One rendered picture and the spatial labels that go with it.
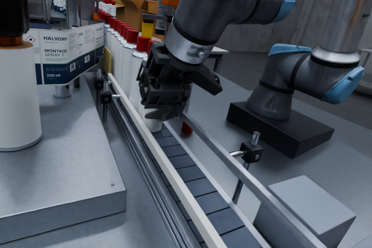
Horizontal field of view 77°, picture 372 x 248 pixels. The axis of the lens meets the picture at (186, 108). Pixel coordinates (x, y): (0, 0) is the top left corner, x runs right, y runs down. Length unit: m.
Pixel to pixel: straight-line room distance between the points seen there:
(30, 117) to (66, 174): 0.13
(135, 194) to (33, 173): 0.18
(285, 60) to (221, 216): 0.52
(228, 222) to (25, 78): 0.41
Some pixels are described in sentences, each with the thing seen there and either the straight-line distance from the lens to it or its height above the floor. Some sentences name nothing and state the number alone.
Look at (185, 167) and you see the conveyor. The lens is 0.49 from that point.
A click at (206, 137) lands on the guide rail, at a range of 0.44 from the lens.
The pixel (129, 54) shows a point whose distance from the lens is 0.71.
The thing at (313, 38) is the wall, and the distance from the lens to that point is 9.09.
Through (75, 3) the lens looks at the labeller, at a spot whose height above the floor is 1.12.
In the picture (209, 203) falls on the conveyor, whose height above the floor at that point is 0.88.
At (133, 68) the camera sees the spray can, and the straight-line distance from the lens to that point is 0.62.
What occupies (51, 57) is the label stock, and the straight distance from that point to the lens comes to 0.71.
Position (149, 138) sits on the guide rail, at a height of 0.91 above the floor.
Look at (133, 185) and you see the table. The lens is 0.51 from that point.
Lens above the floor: 1.18
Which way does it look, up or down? 24 degrees down
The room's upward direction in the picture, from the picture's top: 10 degrees clockwise
